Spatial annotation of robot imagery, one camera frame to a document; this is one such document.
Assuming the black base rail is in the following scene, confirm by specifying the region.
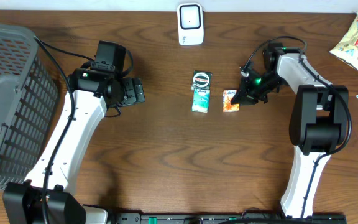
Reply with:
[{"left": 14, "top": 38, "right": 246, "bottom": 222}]
[{"left": 112, "top": 210, "right": 347, "bottom": 224}]

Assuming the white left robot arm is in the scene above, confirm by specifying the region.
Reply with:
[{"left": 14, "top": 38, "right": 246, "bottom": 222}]
[{"left": 2, "top": 68, "right": 145, "bottom": 223}]

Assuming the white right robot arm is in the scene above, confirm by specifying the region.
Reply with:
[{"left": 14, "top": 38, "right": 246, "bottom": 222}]
[{"left": 231, "top": 40, "right": 352, "bottom": 220}]

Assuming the yellow snack bag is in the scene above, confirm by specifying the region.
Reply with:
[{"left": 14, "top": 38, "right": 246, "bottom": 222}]
[{"left": 329, "top": 12, "right": 358, "bottom": 74}]

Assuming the white barcode scanner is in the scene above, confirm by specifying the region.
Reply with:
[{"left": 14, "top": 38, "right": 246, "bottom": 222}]
[{"left": 177, "top": 2, "right": 204, "bottom": 46}]

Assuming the green Kleenex tissue pack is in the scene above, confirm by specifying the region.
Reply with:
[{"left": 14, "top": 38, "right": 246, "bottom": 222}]
[{"left": 191, "top": 89, "right": 210, "bottom": 113}]

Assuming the grey plastic basket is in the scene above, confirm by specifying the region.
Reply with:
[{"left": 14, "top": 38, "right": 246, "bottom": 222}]
[{"left": 0, "top": 24, "right": 58, "bottom": 191}]

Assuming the black round-label packet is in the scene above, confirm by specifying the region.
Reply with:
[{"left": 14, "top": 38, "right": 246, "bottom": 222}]
[{"left": 191, "top": 70, "right": 213, "bottom": 90}]

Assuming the orange small carton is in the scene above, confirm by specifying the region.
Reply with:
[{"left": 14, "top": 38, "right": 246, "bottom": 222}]
[{"left": 223, "top": 90, "right": 240, "bottom": 113}]

